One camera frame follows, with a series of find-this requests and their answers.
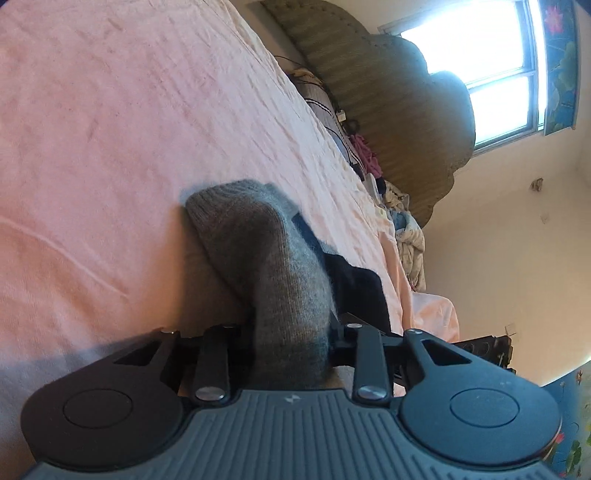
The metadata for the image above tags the striped grey pillow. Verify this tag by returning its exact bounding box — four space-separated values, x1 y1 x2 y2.
295 69 354 158

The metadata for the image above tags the blue floral cloth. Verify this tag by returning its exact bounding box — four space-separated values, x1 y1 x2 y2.
542 362 591 480

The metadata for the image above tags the olive upholstered headboard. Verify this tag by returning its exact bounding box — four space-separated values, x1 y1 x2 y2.
261 0 477 228

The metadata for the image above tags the grey knitted sock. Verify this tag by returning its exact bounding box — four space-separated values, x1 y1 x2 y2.
185 180 345 391

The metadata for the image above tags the navy garment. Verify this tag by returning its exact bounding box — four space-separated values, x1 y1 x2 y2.
291 212 393 336

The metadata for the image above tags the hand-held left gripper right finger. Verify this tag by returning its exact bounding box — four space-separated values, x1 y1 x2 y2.
330 323 468 403

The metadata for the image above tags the pink crumpled cloth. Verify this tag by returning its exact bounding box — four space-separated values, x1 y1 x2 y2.
348 133 384 179

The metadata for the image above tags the blue floral curtain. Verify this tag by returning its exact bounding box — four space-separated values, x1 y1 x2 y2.
538 0 581 137

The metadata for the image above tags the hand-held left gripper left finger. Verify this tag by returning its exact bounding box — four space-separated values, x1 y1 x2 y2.
111 325 252 403

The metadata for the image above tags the pink blanket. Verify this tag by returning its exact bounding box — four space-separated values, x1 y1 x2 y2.
0 0 462 416

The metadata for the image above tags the window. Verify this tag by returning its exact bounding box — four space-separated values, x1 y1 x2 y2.
379 0 549 156

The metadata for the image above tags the crumpled white quilt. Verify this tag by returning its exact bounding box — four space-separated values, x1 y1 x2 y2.
381 180 428 294

